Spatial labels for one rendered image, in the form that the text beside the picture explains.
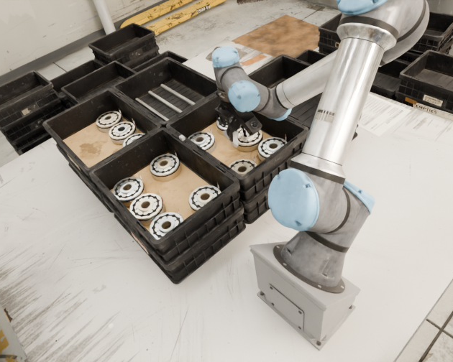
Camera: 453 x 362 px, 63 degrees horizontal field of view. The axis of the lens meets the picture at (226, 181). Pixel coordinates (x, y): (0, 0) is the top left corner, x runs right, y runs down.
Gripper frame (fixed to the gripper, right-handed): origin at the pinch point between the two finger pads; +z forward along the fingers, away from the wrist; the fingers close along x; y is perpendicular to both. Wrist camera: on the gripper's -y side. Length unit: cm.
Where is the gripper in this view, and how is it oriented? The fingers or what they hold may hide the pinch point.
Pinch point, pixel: (241, 141)
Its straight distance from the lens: 128.5
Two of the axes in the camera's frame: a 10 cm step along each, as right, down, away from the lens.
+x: -7.2, 6.1, -3.2
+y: -6.8, -5.4, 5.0
